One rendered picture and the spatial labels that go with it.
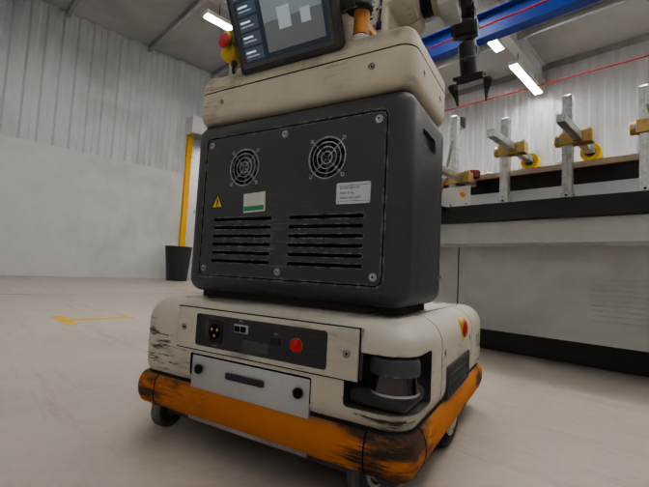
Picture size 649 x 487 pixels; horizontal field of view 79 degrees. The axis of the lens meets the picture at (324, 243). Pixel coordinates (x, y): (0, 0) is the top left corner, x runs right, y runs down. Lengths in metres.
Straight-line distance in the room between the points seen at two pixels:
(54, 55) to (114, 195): 2.71
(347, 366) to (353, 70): 0.54
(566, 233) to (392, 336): 1.35
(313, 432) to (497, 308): 1.60
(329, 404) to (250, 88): 0.68
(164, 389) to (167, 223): 8.53
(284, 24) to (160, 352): 0.72
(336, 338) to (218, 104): 0.63
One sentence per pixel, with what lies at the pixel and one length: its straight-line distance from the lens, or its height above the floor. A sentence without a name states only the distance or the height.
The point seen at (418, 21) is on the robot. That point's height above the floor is 1.11.
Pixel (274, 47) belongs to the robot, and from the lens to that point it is 0.92.
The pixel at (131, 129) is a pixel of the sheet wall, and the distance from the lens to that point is 9.43.
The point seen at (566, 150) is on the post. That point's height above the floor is 0.90.
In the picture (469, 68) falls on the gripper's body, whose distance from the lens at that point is 1.57.
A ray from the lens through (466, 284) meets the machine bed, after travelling 2.22.
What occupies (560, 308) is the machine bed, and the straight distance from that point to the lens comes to 2.08.
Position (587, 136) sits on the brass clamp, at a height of 0.94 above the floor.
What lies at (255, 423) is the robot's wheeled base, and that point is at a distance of 0.76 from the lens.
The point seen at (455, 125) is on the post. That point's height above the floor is 1.12.
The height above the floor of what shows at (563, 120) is 0.93.
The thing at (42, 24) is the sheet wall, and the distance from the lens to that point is 9.67.
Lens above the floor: 0.36
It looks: 4 degrees up
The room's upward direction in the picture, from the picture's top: 3 degrees clockwise
